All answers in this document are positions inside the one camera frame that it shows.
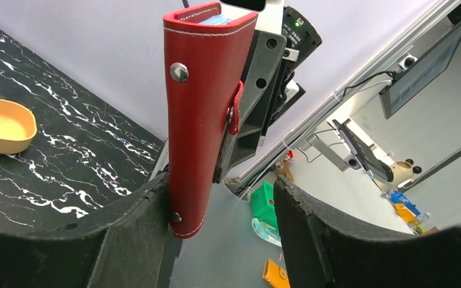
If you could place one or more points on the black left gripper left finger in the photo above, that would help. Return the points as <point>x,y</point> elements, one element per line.
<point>120,245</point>

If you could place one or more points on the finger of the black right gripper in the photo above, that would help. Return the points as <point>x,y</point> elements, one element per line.
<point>259,77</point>

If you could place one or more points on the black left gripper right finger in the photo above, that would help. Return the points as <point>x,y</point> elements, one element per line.
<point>326,247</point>

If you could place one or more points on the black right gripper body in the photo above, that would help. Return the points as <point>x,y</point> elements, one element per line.
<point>302,40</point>

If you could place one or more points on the red leather card holder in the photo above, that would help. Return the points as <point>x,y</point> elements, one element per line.
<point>203,66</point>

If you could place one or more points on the orange object on floor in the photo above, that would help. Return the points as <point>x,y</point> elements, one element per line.
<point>275,275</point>

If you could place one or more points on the green plastic box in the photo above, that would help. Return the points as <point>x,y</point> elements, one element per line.
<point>262,202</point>

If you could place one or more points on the blue yellow items pile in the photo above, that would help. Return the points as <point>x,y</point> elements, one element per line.
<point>409,213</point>

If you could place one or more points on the tilted computer monitor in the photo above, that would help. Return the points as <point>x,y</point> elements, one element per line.
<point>420,73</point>

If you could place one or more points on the beige bear toy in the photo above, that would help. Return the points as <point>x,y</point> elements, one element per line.
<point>403,171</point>

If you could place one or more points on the yellow oval tray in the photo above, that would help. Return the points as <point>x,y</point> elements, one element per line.
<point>18,127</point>

